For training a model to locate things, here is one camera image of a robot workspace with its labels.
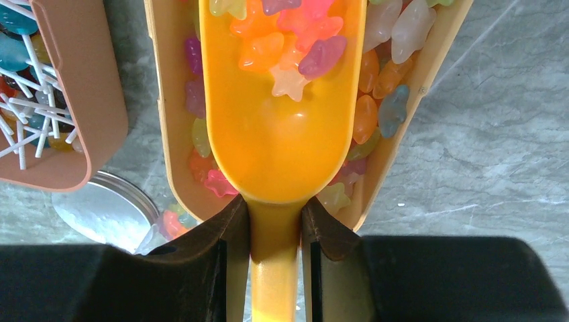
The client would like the clear plastic jar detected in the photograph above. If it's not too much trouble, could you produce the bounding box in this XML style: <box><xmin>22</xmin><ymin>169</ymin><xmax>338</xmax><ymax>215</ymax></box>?
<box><xmin>134</xmin><ymin>203</ymin><xmax>201</xmax><ymax>255</ymax></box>

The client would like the round metal jar lid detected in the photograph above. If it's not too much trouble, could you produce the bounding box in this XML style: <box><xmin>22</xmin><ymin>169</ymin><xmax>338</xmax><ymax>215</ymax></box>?
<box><xmin>52</xmin><ymin>170</ymin><xmax>159</xmax><ymax>254</ymax></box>

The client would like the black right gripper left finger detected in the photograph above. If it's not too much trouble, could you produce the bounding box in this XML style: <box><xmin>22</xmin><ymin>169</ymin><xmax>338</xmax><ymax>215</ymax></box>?
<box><xmin>1</xmin><ymin>196</ymin><xmax>250</xmax><ymax>321</ymax></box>

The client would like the yellow plastic scoop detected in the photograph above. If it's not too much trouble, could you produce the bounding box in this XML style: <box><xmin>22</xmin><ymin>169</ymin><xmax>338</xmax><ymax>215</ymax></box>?
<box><xmin>199</xmin><ymin>1</ymin><xmax>367</xmax><ymax>321</ymax></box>

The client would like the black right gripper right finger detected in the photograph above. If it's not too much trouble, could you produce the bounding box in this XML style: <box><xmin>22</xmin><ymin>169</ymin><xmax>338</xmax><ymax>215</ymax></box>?
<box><xmin>301</xmin><ymin>198</ymin><xmax>567</xmax><ymax>321</ymax></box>

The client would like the pink oval lollipop tray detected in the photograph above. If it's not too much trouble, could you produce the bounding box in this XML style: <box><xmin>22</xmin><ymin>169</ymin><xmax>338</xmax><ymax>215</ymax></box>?
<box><xmin>1</xmin><ymin>0</ymin><xmax>128</xmax><ymax>192</ymax></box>

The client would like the yellow oval gummy tray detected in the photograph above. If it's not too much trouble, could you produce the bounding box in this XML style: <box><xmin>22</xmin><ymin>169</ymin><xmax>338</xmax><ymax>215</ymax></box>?
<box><xmin>145</xmin><ymin>1</ymin><xmax>472</xmax><ymax>231</ymax></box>

